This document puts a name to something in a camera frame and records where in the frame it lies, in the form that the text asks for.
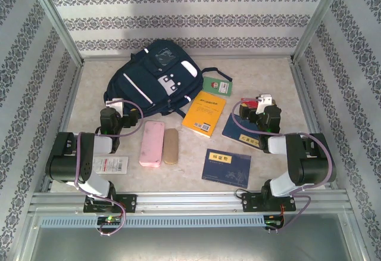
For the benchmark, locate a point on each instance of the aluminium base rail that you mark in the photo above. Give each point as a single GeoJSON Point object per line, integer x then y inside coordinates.
{"type": "Point", "coordinates": [190, 201]}

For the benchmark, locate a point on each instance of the sheet metal shelf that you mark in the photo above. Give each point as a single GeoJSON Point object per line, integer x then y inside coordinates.
{"type": "Point", "coordinates": [190, 246]}

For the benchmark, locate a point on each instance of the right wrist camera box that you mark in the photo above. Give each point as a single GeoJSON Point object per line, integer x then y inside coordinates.
{"type": "Point", "coordinates": [265, 100]}

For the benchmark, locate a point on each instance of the pink pencil case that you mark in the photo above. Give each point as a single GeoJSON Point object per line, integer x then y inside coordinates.
{"type": "Point", "coordinates": [151, 143]}

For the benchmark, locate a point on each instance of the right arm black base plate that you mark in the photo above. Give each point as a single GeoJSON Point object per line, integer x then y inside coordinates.
{"type": "Point", "coordinates": [251, 203]}

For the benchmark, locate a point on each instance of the aluminium frame rail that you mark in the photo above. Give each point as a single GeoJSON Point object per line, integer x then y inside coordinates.
{"type": "Point", "coordinates": [314, 124]}
{"type": "Point", "coordinates": [65, 124]}

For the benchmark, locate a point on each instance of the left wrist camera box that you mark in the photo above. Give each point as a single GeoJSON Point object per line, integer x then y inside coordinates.
{"type": "Point", "coordinates": [114, 104]}

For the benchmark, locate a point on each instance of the navy book with bamboo print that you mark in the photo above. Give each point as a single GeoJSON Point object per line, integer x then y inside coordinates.
{"type": "Point", "coordinates": [226, 168]}

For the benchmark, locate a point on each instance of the navy book with yellow label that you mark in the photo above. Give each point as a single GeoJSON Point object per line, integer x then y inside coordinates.
{"type": "Point", "coordinates": [238, 130]}

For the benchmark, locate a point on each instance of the small green book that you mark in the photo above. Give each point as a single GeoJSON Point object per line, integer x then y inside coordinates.
{"type": "Point", "coordinates": [218, 86]}

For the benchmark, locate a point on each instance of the red plastic packet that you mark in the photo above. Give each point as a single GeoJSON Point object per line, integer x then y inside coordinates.
{"type": "Point", "coordinates": [250, 104]}

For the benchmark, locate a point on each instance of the aluminium frame post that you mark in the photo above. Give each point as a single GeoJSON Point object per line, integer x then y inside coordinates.
{"type": "Point", "coordinates": [318, 19]}
{"type": "Point", "coordinates": [56, 19]}

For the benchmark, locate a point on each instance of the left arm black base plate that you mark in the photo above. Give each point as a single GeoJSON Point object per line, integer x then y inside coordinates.
{"type": "Point", "coordinates": [128, 203]}

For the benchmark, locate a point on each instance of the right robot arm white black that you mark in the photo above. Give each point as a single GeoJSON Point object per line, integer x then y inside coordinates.
{"type": "Point", "coordinates": [315, 165]}

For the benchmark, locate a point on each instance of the navy blue backpack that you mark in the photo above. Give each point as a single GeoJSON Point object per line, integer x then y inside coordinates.
{"type": "Point", "coordinates": [143, 73]}

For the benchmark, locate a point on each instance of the tan oblong case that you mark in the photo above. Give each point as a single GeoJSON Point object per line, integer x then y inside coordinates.
{"type": "Point", "coordinates": [171, 146]}

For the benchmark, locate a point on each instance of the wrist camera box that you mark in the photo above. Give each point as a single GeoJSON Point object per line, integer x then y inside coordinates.
{"type": "Point", "coordinates": [265, 100]}
{"type": "Point", "coordinates": [114, 104]}

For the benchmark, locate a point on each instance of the yellow paperback book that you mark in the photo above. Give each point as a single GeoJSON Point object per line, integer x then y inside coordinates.
{"type": "Point", "coordinates": [202, 112]}

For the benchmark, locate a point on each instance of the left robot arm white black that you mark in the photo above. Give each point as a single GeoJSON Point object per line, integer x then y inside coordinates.
{"type": "Point", "coordinates": [65, 159]}

